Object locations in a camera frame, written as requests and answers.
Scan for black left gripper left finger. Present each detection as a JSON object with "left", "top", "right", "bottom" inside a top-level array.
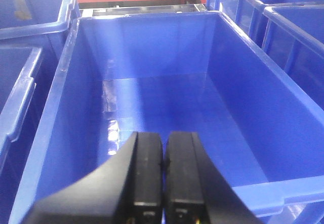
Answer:
[{"left": 25, "top": 132, "right": 163, "bottom": 223}]

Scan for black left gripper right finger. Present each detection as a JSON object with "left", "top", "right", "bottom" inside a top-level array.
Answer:
[{"left": 165, "top": 131, "right": 261, "bottom": 223}]

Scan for blue target bin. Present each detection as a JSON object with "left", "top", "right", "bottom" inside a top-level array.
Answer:
[{"left": 9, "top": 11, "right": 323, "bottom": 223}]

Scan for blue bin right neighbour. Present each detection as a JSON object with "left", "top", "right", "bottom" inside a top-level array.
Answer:
[{"left": 262, "top": 5, "right": 323, "bottom": 94}]

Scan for blue bin neighbour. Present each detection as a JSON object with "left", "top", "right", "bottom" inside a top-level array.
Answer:
[
  {"left": 1, "top": 0, "right": 80, "bottom": 57},
  {"left": 262, "top": 5, "right": 323, "bottom": 94}
]

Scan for blue bin left neighbour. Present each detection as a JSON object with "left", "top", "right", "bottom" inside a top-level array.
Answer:
[{"left": 1, "top": 0, "right": 80, "bottom": 57}]

